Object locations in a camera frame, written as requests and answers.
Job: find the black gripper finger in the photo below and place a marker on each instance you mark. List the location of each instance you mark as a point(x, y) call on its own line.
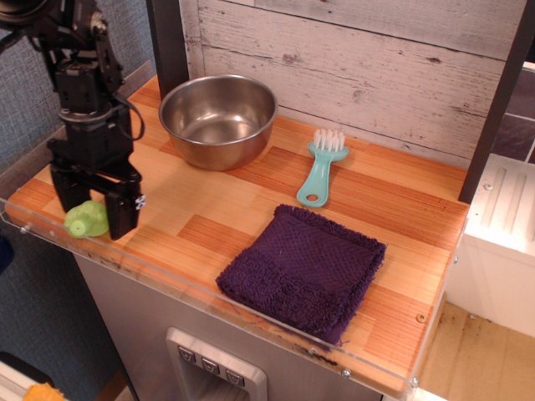
point(71, 187)
point(123, 211)

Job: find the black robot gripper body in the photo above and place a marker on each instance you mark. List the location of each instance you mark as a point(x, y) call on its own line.
point(100, 144)

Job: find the green toy broccoli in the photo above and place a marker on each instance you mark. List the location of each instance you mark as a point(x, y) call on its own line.
point(88, 219)

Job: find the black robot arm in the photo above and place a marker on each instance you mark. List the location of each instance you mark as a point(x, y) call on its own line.
point(73, 38)

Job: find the stainless steel pot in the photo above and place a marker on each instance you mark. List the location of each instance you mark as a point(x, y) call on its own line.
point(219, 122)

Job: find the grey toy fridge cabinet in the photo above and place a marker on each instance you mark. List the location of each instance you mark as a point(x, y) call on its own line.
point(137, 317)

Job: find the clear acrylic edge guard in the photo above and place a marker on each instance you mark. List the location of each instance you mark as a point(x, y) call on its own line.
point(181, 249)

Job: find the silver dispenser button panel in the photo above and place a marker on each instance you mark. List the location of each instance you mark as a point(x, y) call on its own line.
point(205, 372)

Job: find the purple folded towel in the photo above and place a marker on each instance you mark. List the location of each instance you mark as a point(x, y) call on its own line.
point(305, 271)

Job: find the orange object bottom left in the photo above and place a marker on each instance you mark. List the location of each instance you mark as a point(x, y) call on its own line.
point(43, 392)

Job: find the teal dish brush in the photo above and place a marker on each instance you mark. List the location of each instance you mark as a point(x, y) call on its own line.
point(328, 146)

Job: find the white toy sink unit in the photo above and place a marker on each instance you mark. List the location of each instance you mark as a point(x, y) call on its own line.
point(492, 274)

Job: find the dark right shelf post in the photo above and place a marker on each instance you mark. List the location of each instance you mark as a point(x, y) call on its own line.
point(513, 66)

